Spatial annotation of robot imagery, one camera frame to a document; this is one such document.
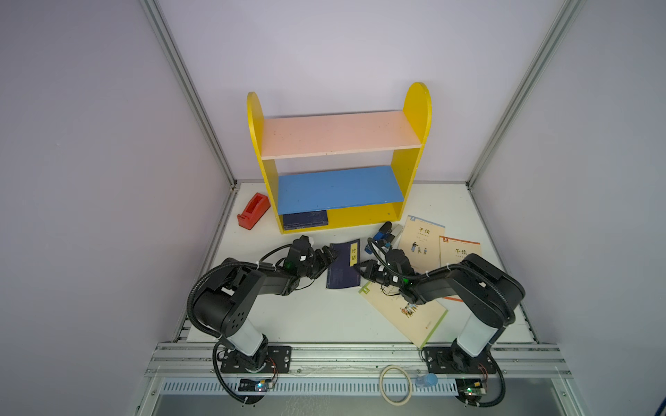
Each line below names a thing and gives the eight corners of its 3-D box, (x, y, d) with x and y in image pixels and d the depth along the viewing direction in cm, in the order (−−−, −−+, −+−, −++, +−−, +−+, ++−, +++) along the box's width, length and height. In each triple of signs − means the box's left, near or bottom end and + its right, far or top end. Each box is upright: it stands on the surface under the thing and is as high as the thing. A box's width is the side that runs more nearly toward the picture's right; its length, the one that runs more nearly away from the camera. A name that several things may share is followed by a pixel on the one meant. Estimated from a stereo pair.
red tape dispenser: (240, 226, 108) (234, 216, 102) (260, 202, 116) (257, 192, 111) (253, 232, 106) (249, 222, 100) (273, 207, 114) (270, 197, 109)
